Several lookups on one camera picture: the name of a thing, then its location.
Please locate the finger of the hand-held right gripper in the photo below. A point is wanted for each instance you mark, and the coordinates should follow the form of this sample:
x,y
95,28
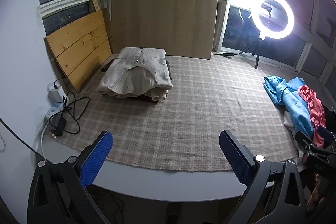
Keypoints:
x,y
326,136
305,141

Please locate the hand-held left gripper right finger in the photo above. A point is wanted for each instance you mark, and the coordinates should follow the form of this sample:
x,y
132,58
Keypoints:
x,y
236,158

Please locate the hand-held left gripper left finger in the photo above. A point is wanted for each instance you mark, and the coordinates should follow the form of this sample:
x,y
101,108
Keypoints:
x,y
97,158

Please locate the person's right hand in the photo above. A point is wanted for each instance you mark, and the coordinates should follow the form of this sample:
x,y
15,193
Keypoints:
x,y
321,195

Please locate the black cloth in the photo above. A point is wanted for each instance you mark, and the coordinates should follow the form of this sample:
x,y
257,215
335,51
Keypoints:
x,y
330,116

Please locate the pink garment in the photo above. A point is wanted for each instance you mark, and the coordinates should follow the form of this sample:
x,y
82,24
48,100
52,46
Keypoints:
x,y
313,106

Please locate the plaid woven blanket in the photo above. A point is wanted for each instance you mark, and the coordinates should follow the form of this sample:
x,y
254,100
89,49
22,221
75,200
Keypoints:
x,y
183,113

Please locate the dark red folded cloth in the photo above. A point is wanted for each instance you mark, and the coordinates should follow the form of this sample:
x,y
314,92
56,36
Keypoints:
x,y
105,68

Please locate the beige folded buttoned garment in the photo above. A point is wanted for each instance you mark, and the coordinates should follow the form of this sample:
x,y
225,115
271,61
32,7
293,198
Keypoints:
x,y
136,74

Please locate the black tripod stand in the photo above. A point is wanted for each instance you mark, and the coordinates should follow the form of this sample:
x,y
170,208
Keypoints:
x,y
257,61

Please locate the pine plank board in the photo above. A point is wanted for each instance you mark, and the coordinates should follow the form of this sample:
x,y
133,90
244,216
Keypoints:
x,y
78,48

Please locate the narrow wooden slat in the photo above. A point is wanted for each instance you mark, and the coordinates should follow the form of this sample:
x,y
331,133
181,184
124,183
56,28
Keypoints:
x,y
95,5

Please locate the light wooden panel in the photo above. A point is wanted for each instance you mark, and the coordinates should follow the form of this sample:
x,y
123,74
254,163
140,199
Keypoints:
x,y
162,19

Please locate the white wall plug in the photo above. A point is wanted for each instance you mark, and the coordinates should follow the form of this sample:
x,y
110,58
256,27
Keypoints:
x,y
53,94

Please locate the black phone clip mount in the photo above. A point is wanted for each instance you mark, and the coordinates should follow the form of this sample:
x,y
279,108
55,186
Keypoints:
x,y
266,6

